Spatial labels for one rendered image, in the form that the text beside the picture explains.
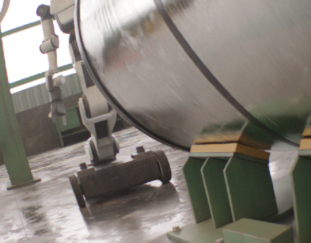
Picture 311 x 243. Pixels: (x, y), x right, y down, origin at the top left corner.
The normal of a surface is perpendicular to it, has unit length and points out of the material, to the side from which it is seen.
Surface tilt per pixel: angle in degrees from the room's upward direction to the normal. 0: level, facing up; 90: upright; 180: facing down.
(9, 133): 90
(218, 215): 90
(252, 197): 90
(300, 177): 90
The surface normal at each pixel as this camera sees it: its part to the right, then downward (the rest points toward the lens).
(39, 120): 0.36, -0.06
